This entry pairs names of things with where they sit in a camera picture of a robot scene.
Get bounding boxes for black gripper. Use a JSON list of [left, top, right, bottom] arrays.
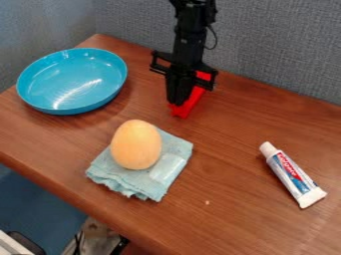
[[150, 26, 219, 106]]

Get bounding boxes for red rectangular block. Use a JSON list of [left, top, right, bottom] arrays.
[[168, 70, 213, 120]]

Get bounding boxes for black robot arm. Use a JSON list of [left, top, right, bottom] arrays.
[[152, 0, 219, 107]]

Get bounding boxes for blue plate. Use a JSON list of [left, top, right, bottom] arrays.
[[17, 48, 129, 116]]

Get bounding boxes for orange egg-shaped sponge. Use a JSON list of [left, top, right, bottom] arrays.
[[112, 120, 164, 170]]

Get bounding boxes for light blue folded cloth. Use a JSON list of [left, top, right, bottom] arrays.
[[86, 128, 193, 202]]

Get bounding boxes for white toothpaste tube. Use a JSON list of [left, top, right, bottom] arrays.
[[260, 141, 328, 209]]

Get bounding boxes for grey table leg base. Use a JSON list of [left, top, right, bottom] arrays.
[[62, 217, 130, 255]]

